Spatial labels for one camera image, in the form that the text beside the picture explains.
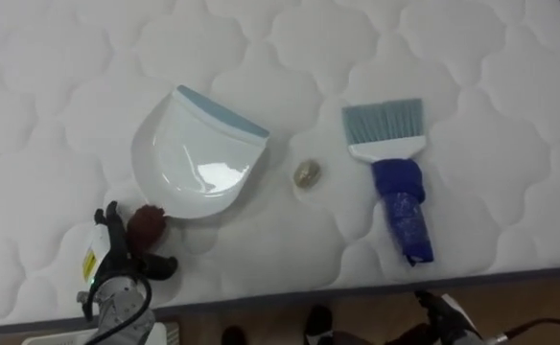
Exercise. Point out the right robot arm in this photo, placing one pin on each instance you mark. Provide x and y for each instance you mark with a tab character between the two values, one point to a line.
476	339

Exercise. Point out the white quilted bed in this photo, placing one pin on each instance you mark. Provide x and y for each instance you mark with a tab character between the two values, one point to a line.
280	48

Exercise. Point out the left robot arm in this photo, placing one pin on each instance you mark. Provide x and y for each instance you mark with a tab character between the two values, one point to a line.
122	306

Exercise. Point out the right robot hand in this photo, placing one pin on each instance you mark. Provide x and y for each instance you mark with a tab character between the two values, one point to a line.
445	314

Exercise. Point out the small crumpled brown ball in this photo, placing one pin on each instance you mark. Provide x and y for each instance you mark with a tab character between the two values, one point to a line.
307	173

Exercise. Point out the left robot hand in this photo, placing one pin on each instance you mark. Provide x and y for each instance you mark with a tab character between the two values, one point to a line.
117	249

